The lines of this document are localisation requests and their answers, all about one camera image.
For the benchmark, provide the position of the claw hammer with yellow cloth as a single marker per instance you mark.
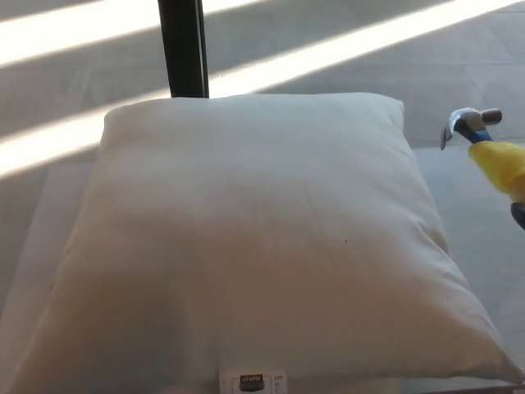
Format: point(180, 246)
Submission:
point(498, 164)

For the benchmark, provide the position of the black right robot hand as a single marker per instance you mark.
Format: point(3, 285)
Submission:
point(519, 215)

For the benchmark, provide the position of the black vertical post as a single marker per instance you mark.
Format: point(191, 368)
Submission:
point(184, 45)

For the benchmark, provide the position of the white square pillow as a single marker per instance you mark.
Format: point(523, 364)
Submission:
point(250, 230)

